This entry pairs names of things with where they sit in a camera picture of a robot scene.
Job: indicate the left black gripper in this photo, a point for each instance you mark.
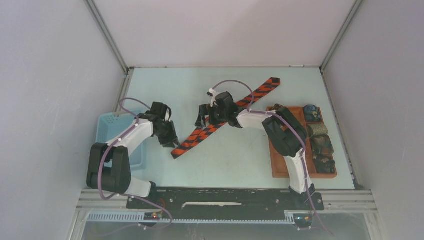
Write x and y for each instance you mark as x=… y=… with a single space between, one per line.
x=168 y=142

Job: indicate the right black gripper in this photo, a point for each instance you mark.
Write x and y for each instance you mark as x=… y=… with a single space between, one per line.
x=206 y=110

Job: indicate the orange navy striped tie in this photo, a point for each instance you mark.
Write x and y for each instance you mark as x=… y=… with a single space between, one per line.
x=202 y=133

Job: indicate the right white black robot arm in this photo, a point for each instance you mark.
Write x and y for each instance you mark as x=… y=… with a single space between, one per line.
x=284 y=130

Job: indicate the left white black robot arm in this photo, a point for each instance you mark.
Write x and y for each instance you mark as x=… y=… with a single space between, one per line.
x=109 y=167

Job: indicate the light blue plastic basket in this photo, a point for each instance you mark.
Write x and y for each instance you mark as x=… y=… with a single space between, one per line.
x=111 y=125

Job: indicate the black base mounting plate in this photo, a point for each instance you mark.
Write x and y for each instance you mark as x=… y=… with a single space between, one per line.
x=233 y=203

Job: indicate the brown floral rolled tie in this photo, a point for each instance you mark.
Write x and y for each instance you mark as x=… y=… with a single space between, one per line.
x=277 y=107

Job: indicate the blue patterned rolled tie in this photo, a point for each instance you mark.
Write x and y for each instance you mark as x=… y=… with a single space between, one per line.
x=312 y=114

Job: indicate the gold patterned rolled tie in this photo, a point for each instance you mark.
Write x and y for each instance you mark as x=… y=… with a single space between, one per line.
x=317 y=129

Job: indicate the dark green rolled tie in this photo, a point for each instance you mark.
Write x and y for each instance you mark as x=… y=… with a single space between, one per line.
x=322 y=145

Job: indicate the dark floral rolled tie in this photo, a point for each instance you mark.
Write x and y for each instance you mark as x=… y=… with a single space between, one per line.
x=324 y=165

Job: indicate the white slotted cable duct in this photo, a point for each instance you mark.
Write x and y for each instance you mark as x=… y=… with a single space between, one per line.
x=140 y=217

